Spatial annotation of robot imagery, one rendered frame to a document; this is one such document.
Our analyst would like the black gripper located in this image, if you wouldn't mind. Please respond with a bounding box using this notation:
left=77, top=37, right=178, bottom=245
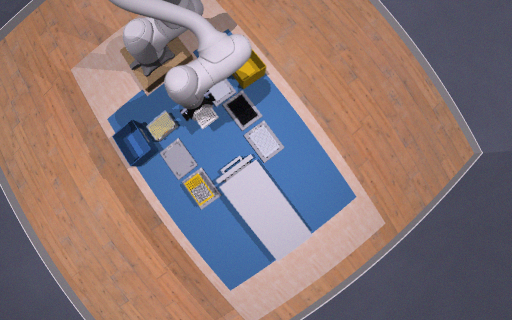
left=180, top=90, right=216, bottom=121

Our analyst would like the dark blue box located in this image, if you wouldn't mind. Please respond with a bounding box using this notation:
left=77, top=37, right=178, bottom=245
left=112, top=119, right=159, bottom=167

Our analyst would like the blue rectangular bench mat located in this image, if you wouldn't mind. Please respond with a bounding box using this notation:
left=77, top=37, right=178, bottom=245
left=107, top=73, right=356, bottom=291

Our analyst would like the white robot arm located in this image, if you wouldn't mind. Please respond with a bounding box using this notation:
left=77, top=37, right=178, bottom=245
left=109, top=0, right=252, bottom=109

